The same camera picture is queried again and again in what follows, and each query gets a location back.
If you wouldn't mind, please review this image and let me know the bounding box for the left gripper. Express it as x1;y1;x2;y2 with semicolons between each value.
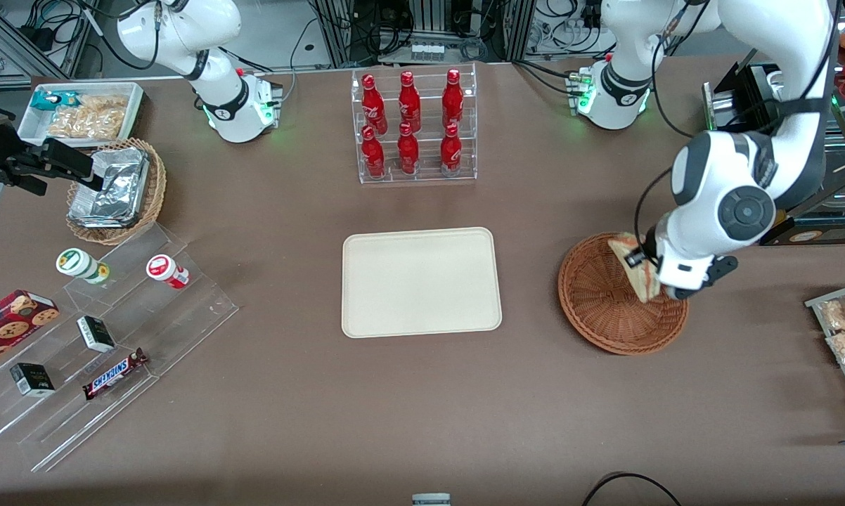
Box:
626;242;740;301

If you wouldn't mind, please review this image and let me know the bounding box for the triangle sandwich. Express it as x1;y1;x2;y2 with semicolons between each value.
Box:
607;233;667;304

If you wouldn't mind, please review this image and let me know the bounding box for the grey snack tray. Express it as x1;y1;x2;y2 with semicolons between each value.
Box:
17;81;146;147
804;279;845;431

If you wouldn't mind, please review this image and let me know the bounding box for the round brown wicker basket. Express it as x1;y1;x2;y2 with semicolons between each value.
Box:
557;232;690;356

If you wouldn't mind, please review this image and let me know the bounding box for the tan wicker basket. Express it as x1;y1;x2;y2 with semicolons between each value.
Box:
66;137;167;247

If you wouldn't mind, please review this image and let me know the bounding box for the cream plastic serving tray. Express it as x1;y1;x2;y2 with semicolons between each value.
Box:
342;226;503;339

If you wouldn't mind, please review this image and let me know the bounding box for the silver foil packet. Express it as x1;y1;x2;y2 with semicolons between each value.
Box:
89;148;149;212
69;190;138;229

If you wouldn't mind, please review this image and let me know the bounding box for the teal snack packet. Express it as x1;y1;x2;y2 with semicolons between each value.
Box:
30;90;79;112

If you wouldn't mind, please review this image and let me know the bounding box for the small bottle with green cap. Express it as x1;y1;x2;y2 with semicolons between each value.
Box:
56;247;111;285

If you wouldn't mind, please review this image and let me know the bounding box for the small bottle with red cap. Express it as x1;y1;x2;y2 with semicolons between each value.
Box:
146;254;191;290

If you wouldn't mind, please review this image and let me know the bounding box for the red cookie box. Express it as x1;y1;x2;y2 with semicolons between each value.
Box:
0;289;61;375

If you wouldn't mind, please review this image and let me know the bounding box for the small black box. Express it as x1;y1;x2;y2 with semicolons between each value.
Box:
9;362;56;398
76;316;117;353

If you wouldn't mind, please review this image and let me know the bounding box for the clear acrylic stepped display stand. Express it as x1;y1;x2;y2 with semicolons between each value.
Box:
0;223;240;473

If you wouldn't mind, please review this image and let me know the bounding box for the Snickers chocolate bar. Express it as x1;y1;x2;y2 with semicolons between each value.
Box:
82;347;150;401

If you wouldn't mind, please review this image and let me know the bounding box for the red cola bottle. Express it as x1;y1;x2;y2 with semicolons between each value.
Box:
361;126;387;178
440;124;463;176
398;71;422;133
397;123;420;175
361;74;388;134
441;69;464;131

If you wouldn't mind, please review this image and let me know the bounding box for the clear acrylic bottle rack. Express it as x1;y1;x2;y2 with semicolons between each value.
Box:
351;62;478;186

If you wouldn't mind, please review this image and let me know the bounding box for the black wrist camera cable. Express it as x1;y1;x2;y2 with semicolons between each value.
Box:
632;167;678;262

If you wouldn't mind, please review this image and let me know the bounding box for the aluminium frame rail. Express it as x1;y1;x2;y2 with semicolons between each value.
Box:
0;8;68;82

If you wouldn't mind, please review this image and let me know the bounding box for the black looped cable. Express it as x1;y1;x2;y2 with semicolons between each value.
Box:
581;472;683;506

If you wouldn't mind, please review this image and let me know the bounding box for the aluminium frame post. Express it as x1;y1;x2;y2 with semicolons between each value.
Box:
503;0;537;64
316;0;357;68

